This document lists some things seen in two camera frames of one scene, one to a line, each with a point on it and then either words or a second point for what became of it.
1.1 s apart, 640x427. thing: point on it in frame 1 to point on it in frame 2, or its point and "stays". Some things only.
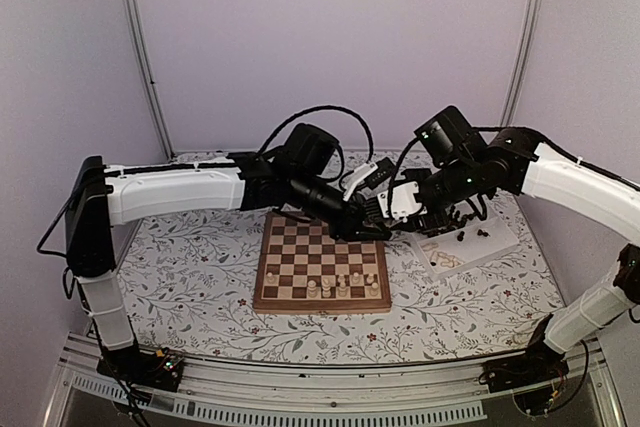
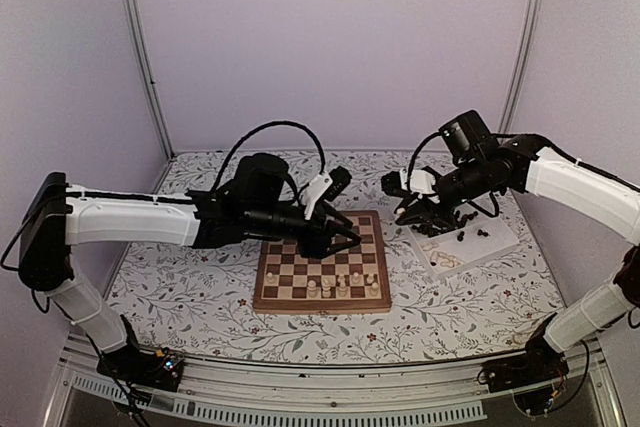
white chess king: [326, 288] stays
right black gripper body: [456, 182] stays
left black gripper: [349, 226] to [313, 247]
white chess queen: [312, 289] stays
